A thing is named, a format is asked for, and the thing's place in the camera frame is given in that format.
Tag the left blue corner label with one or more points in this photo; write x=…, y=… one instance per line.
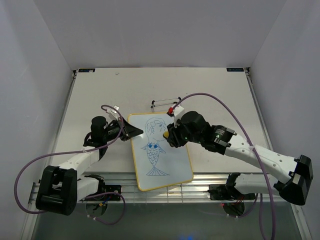
x=86, y=70

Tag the right blue corner label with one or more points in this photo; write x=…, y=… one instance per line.
x=235, y=69

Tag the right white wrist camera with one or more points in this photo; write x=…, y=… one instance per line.
x=176, y=112

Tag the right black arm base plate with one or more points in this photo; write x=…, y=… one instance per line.
x=221, y=192

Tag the black wire easel stand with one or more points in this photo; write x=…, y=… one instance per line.
x=164, y=102

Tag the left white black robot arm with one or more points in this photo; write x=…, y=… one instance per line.
x=62, y=186

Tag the yellow black eraser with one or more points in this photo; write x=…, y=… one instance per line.
x=166, y=135

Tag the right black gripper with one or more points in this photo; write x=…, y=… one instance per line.
x=174, y=138

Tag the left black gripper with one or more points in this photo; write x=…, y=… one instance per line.
x=127, y=131

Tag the yellow framed whiteboard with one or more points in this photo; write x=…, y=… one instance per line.
x=157, y=164

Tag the blue corner label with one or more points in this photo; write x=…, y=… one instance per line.
x=86, y=70
x=235, y=69

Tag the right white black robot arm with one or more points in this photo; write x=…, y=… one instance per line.
x=286, y=176

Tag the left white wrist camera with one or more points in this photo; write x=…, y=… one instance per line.
x=113, y=113

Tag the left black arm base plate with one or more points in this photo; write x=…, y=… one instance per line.
x=110, y=193

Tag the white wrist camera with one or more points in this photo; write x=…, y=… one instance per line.
x=113, y=113
x=176, y=112

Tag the aluminium rail frame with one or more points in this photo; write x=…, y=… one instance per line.
x=194, y=191

